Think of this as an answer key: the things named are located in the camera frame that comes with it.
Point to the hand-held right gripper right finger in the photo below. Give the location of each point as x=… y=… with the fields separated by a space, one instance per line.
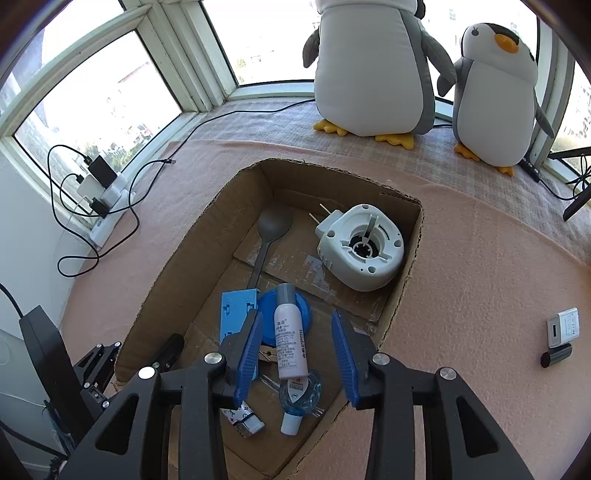
x=348 y=360

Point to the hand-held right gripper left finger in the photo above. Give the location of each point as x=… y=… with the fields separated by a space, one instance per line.
x=247 y=355

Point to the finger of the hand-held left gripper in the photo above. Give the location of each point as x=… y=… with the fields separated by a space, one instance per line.
x=168 y=351
x=99 y=369

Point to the blue round lid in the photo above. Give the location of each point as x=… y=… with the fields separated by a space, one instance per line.
x=267 y=318

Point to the white spray bottle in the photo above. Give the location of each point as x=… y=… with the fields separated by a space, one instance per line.
x=288 y=337

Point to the blue phone stand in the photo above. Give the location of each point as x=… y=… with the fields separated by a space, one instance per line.
x=233 y=309

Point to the patterned white lighter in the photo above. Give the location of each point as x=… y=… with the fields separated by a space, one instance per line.
x=244 y=417

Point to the small clear blue bottle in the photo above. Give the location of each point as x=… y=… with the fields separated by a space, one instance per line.
x=295 y=397

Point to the white plug-in vaporizer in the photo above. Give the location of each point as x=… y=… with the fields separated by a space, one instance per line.
x=332 y=240

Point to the brown cardboard box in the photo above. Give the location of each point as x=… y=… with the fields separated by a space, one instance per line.
x=221 y=221

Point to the grey plastic spoon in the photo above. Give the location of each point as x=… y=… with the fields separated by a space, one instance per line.
x=274 y=221

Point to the white power strip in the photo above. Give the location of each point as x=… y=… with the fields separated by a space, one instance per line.
x=115 y=203

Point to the small black adapter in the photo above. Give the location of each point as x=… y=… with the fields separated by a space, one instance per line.
x=100 y=207

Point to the white charger block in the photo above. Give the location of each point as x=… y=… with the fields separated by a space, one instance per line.
x=92 y=187

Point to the black power adapter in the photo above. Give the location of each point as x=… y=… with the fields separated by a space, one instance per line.
x=102 y=171

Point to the black cylinder tube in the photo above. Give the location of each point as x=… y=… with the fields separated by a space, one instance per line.
x=556 y=356

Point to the white charger plug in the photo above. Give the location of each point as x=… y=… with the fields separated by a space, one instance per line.
x=563 y=327

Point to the checkered cloth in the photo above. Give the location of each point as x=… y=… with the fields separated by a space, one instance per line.
x=425 y=154

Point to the black inline remote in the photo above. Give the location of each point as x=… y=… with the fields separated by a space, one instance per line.
x=531 y=170

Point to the black tripod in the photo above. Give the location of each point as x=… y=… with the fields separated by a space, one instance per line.
x=577 y=205

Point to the large penguin plush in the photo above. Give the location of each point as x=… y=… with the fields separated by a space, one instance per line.
x=369 y=69

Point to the small penguin plush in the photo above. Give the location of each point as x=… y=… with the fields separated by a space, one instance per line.
x=489 y=101

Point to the white window frame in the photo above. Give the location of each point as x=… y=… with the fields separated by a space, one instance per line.
x=184 y=46

